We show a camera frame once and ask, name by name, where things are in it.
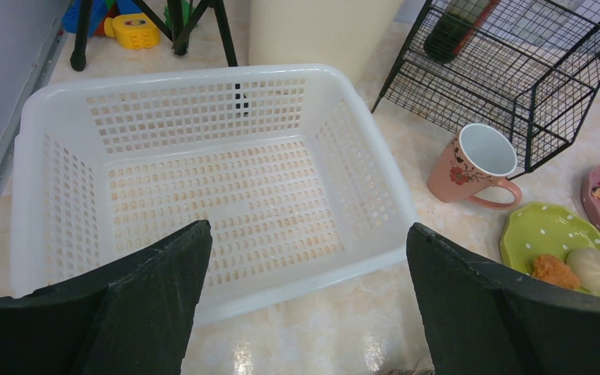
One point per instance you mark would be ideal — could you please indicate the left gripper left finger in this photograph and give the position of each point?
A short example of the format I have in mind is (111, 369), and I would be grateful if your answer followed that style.
(131, 316)

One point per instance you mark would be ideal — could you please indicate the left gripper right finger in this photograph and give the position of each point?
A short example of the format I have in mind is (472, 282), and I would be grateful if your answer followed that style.
(481, 317)

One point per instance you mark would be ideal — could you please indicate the dark sauce bottle black cap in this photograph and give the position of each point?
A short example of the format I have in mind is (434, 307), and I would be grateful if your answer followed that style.
(456, 27)

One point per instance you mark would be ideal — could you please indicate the orange fried nugget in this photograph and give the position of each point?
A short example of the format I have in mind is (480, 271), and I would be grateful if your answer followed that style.
(553, 270)

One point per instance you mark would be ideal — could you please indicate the green dotted plate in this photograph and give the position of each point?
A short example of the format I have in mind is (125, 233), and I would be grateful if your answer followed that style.
(541, 228)

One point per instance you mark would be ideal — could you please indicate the steamed bun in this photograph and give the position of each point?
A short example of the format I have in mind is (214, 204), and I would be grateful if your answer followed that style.
(585, 264)

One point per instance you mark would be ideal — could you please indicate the pink floral mug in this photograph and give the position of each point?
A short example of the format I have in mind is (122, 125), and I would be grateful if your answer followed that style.
(477, 158)

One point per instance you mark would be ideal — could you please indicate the white plastic basket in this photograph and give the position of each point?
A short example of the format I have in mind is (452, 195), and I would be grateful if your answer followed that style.
(286, 163)

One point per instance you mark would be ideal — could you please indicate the yellow toy block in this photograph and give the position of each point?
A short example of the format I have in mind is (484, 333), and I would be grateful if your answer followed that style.
(132, 31)

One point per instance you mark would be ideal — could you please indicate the black perforated music stand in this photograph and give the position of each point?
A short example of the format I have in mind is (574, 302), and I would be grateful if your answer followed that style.
(179, 19)

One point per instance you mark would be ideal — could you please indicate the cream plastic waste bin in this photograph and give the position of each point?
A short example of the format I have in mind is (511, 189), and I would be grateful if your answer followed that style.
(342, 34)

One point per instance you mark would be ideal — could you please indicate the black wire rack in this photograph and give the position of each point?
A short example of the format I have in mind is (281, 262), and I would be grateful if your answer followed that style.
(531, 71)

